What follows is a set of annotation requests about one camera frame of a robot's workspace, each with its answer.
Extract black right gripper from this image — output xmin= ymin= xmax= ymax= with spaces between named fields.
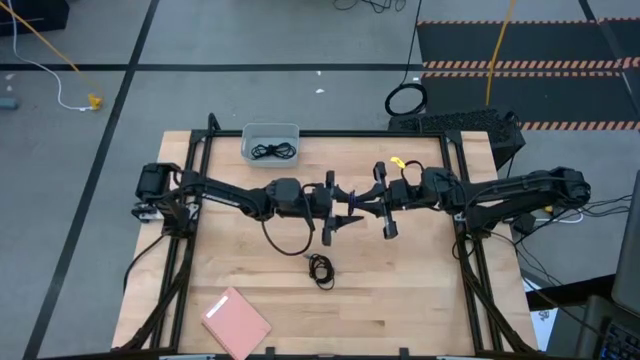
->
xmin=355 ymin=160 xmax=419 ymax=240

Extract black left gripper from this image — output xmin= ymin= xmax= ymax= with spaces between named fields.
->
xmin=299 ymin=170 xmax=365 ymax=247

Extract black cable with silver plug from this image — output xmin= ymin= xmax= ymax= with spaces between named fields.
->
xmin=302 ymin=252 xmax=336 ymax=291

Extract black USB-C cable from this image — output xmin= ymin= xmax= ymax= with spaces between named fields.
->
xmin=249 ymin=141 xmax=297 ymax=161

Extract grey plastic bin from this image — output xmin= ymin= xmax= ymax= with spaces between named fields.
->
xmin=240 ymin=122 xmax=301 ymax=169

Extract black perforated computer case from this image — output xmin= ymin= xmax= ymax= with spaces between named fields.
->
xmin=388 ymin=108 xmax=527 ymax=166

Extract black power adapter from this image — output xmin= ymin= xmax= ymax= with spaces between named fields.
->
xmin=512 ymin=213 xmax=539 ymax=236

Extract pink notebook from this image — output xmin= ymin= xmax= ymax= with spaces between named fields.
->
xmin=200 ymin=285 xmax=273 ymax=360

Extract black mat with hazard stripes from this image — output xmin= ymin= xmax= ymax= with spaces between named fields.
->
xmin=417 ymin=18 xmax=640 ymax=132

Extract white paper sheet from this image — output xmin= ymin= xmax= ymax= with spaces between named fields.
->
xmin=522 ymin=277 xmax=559 ymax=351

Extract black side desk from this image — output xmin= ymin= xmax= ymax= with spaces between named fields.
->
xmin=524 ymin=273 xmax=616 ymax=311

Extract dark computer monitor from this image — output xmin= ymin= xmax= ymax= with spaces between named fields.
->
xmin=610 ymin=169 xmax=640 ymax=317

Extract black laptop keyboard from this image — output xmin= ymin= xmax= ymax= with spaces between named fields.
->
xmin=574 ymin=294 xmax=640 ymax=360

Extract black box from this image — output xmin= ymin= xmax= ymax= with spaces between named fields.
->
xmin=0 ymin=0 xmax=70 ymax=37

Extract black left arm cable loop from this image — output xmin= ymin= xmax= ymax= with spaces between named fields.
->
xmin=261 ymin=219 xmax=315 ymax=257

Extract black aluminium table frame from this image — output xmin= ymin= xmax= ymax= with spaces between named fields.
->
xmin=119 ymin=112 xmax=539 ymax=360

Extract black hanging cable with coil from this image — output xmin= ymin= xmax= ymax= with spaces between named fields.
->
xmin=383 ymin=0 xmax=429 ymax=117

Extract yellow hanging cable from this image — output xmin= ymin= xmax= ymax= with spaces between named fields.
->
xmin=484 ymin=0 xmax=519 ymax=107

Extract tangled black floor cables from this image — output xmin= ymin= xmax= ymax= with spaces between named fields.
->
xmin=332 ymin=0 xmax=407 ymax=15

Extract short white cable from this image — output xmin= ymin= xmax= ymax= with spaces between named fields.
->
xmin=537 ymin=205 xmax=585 ymax=225

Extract yellow cable with yellow plug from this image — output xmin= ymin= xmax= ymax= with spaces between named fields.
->
xmin=0 ymin=0 xmax=105 ymax=112

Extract white floor cable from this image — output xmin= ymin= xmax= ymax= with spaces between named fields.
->
xmin=7 ymin=0 xmax=94 ymax=112

